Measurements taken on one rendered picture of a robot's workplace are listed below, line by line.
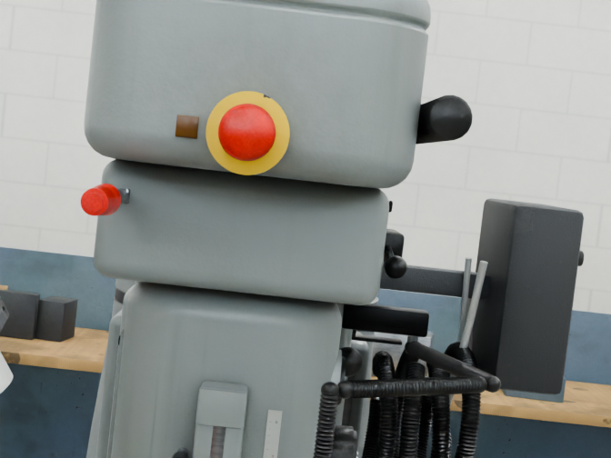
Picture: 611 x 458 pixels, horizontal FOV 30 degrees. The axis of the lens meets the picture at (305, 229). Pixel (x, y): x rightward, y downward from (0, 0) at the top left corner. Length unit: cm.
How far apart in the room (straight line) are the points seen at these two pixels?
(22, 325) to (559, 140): 254
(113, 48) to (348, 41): 17
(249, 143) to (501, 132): 459
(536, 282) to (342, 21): 54
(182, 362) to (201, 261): 10
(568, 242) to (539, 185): 410
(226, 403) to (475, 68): 447
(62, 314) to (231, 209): 396
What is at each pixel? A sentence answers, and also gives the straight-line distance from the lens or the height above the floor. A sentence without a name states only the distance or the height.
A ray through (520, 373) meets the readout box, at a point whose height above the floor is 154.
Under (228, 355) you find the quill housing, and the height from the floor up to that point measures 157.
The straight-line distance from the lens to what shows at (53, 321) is 490.
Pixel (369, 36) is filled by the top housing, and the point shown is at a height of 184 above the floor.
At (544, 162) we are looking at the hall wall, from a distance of 540.
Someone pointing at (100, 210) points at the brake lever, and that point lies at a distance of 81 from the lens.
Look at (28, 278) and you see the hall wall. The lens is 540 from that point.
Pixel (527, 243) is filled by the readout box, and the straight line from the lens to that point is 129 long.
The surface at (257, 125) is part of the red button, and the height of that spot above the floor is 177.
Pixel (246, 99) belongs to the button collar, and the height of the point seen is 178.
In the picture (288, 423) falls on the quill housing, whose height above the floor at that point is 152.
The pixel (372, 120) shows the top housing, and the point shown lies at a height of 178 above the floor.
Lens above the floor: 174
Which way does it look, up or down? 3 degrees down
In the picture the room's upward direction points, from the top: 6 degrees clockwise
